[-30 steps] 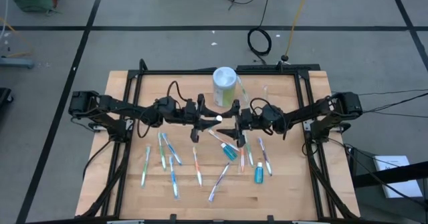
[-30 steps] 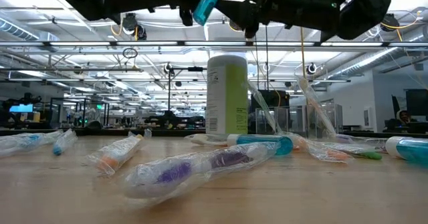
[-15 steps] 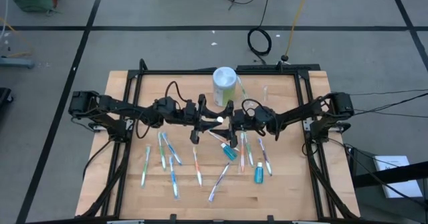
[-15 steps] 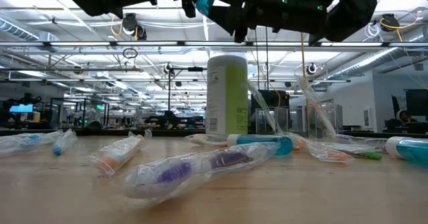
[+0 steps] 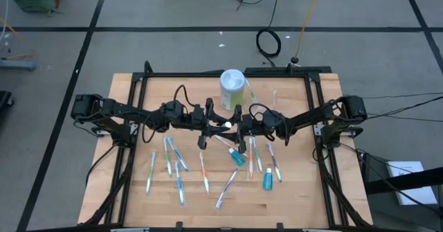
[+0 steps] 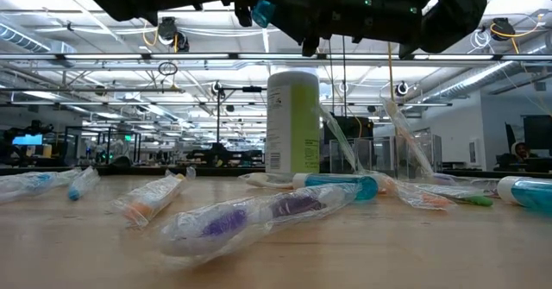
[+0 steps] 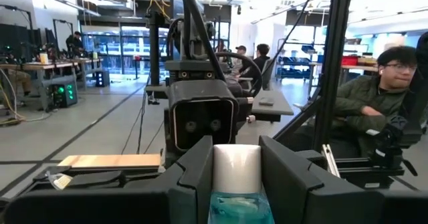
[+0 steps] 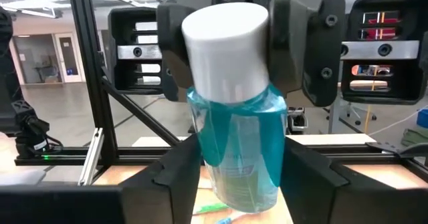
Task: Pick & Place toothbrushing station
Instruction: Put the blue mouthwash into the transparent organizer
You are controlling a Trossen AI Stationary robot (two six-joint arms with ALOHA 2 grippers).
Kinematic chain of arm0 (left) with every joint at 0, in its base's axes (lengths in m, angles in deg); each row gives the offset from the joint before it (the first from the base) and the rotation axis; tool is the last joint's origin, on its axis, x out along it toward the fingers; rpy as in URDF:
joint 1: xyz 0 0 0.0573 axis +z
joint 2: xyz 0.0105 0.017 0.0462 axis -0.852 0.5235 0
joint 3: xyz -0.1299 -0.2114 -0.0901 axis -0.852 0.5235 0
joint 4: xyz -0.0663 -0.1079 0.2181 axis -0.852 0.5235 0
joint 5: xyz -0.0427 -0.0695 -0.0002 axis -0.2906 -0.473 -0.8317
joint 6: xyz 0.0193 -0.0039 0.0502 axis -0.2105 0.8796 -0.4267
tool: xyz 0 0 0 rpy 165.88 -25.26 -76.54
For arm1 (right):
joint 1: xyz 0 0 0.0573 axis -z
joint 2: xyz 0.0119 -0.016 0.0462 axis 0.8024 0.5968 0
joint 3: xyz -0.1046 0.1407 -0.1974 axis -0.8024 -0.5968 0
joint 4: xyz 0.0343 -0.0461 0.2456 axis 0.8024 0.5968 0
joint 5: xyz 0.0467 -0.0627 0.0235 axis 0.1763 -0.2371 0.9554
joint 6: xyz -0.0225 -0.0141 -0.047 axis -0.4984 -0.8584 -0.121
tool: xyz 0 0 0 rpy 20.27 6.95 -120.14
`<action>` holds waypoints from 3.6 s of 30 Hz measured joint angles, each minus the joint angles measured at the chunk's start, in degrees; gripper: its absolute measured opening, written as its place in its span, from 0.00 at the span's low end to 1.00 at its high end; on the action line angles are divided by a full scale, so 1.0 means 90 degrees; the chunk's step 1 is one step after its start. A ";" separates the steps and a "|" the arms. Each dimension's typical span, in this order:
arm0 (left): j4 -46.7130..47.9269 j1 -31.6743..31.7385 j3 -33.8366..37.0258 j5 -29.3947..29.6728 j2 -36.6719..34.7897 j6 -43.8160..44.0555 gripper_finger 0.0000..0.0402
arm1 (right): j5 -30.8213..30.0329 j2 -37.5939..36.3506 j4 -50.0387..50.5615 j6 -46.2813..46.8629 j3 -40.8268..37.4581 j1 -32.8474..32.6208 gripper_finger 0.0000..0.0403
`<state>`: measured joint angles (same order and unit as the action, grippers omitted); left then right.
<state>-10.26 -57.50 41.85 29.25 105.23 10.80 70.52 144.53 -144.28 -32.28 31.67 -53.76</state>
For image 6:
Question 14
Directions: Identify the black frame enclosure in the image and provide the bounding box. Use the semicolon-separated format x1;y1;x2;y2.
64;126;142;166

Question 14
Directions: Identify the large ceiling cable reel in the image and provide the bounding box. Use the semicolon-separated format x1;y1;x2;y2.
490;16;517;42
155;16;191;53

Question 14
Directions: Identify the black dome object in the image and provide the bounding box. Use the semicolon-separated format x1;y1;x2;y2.
107;155;135;173

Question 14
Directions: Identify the black ceiling rail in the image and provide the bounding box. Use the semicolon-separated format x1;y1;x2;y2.
0;87;185;95

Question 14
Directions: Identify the blue-lit computer monitor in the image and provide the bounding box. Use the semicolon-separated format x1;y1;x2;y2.
11;134;44;148

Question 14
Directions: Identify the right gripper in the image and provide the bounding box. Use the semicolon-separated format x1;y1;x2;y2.
301;0;426;60

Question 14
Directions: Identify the black computer monitor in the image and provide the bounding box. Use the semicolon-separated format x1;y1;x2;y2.
522;115;552;152

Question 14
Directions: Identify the white toothbrush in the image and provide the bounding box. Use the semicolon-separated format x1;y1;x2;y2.
318;102;361;174

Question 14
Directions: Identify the long ceiling light bar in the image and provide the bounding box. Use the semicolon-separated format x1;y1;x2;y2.
0;52;552;62
8;101;454;109

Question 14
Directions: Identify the white green wipes canister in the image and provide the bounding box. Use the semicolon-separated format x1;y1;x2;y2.
265;71;321;176

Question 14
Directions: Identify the person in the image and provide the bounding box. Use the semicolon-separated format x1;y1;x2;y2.
511;141;540;163

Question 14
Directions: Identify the thin black hanging cable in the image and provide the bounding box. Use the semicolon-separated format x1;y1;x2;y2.
327;38;334;104

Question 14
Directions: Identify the clear acrylic organizer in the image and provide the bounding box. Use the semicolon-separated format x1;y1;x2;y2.
326;128;444;179

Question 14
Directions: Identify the black hanging cable ring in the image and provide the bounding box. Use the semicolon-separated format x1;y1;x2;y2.
157;61;179;77

